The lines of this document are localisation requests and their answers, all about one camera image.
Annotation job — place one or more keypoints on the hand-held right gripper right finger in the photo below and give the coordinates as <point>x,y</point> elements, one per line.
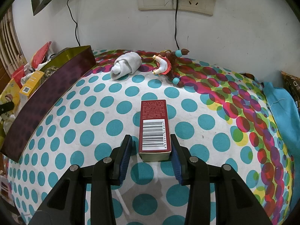
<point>176,163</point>

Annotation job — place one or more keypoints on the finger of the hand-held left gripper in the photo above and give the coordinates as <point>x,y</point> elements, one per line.
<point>5,107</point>

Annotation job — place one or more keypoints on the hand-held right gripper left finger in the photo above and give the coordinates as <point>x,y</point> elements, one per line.
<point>124,163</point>

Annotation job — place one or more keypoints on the yellow box with printed text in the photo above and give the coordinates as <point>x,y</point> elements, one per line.
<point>9,91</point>

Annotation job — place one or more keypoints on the yellow medicine box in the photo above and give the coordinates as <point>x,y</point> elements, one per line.
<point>31,84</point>

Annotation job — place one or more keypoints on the gold storage box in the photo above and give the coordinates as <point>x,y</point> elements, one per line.
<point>46,103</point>

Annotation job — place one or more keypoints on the red box with barcode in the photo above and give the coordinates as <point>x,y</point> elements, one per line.
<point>153,126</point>

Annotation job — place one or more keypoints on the camouflage sock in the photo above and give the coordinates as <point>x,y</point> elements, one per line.
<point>50,72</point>

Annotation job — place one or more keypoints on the white crumpled cloth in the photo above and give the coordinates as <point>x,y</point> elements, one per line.
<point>27,77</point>

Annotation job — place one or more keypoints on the polka dot blanket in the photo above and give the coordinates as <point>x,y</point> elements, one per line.
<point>93,121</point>

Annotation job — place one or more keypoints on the red packet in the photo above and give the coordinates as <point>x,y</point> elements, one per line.
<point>39,54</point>

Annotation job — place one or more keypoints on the white rolled sock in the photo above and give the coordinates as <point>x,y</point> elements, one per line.
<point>125,65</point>

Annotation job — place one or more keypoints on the small doll figurine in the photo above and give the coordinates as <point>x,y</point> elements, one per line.
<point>164,63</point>

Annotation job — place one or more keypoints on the blue cloth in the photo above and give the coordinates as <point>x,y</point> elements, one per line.
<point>286,126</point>

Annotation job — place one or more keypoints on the brown snack packet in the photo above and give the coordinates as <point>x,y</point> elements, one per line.
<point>291,84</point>

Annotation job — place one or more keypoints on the wooden slatted frame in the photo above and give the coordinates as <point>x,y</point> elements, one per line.
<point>10,39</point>

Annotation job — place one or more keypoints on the beige wall socket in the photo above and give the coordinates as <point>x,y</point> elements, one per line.
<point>194,4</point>

